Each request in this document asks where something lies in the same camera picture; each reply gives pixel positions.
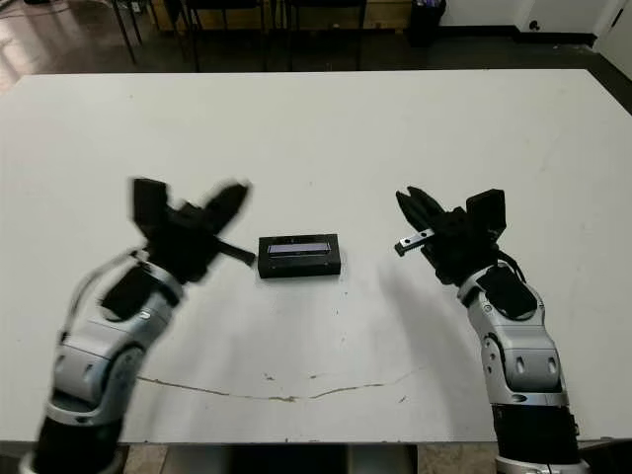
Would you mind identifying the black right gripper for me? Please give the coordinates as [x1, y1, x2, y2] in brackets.
[392, 186, 501, 287]

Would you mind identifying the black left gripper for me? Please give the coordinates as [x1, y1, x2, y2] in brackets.
[141, 180, 258, 286]

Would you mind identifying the black box lid purple print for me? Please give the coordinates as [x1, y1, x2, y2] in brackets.
[257, 232, 342, 280]

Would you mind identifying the black waste bin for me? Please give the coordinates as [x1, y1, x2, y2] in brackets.
[409, 0, 448, 49]

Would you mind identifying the wooden crate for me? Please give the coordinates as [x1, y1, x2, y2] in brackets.
[363, 0, 411, 29]

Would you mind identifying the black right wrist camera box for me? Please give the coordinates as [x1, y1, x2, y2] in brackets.
[465, 188, 508, 239]

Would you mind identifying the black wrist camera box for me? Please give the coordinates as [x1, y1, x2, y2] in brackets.
[465, 188, 508, 239]
[128, 176, 173, 239]

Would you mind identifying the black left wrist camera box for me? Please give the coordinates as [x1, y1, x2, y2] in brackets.
[128, 176, 173, 239]

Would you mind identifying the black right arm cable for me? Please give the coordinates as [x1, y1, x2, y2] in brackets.
[496, 245, 525, 278]

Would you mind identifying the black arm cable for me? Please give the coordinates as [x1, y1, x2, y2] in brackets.
[496, 245, 525, 278]
[58, 249, 149, 347]

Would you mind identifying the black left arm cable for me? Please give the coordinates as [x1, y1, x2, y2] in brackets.
[58, 249, 149, 347]

